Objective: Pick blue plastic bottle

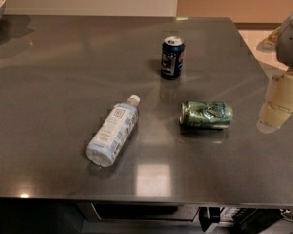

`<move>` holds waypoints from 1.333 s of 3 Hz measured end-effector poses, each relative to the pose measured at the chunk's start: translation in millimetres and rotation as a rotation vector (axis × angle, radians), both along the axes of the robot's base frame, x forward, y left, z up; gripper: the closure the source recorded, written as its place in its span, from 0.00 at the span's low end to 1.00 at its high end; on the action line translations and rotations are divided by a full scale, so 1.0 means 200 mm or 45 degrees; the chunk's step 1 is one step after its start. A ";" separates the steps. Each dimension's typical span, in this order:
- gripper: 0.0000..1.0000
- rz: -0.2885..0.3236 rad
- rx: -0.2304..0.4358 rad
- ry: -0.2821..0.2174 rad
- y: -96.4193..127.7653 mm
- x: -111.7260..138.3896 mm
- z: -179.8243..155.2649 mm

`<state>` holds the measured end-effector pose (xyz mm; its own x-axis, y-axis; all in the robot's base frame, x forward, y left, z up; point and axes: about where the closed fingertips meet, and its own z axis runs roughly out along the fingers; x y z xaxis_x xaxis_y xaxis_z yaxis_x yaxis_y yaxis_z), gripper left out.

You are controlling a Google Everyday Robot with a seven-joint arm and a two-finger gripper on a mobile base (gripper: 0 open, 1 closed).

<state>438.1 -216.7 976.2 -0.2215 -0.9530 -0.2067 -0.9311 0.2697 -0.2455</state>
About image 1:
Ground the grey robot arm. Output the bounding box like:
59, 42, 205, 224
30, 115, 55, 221
276, 12, 293, 68

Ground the dark blue soda can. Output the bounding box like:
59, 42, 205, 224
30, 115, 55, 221
161, 36, 185, 80

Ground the blue plastic water bottle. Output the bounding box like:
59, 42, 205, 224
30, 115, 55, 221
86, 95, 140, 167

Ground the green crushed soda can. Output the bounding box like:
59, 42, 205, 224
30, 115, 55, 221
179, 101, 233, 129

